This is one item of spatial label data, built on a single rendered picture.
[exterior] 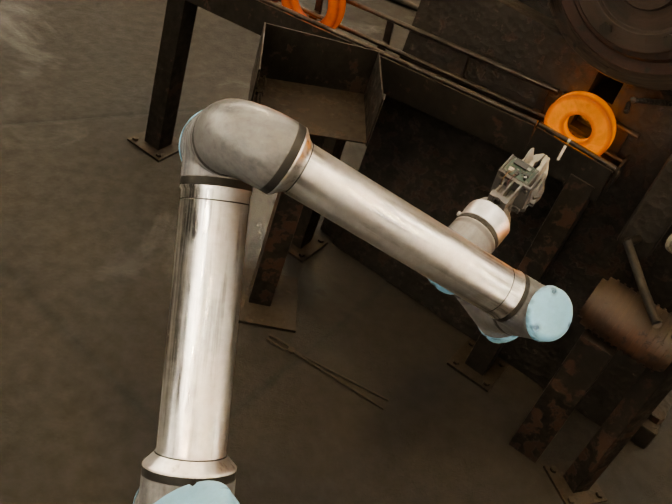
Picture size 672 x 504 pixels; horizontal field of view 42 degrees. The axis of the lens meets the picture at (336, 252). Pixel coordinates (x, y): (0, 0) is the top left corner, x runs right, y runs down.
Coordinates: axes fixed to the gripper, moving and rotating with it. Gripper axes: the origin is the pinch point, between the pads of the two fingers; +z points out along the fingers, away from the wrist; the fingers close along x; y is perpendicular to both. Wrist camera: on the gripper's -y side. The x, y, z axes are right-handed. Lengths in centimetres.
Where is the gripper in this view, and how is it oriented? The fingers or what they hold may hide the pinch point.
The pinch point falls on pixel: (540, 161)
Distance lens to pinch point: 177.1
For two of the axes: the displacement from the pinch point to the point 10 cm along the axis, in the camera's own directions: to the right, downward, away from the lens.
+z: 6.1, -6.2, 4.9
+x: -7.9, -5.5, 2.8
